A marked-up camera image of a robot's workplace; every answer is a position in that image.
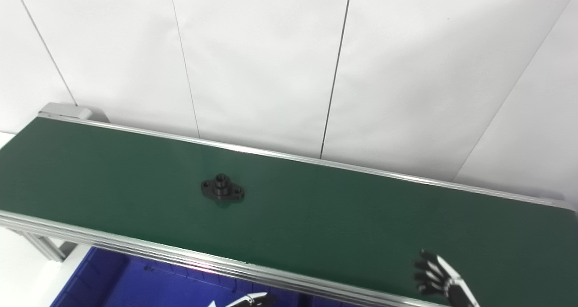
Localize gray conveyor end cover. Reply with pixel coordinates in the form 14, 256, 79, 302
38, 102, 110, 123

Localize green conveyor belt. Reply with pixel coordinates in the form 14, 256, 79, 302
0, 116, 578, 307
0, 113, 578, 307

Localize aluminium conveyor leg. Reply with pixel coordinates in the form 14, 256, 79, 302
11, 228, 76, 263

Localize black flange part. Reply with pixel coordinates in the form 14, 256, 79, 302
200, 173, 245, 203

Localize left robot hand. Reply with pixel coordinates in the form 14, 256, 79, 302
208, 292, 277, 307

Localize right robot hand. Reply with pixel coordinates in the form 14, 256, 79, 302
413, 250, 480, 307

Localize blue plastic bin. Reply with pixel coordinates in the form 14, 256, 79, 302
50, 246, 317, 307

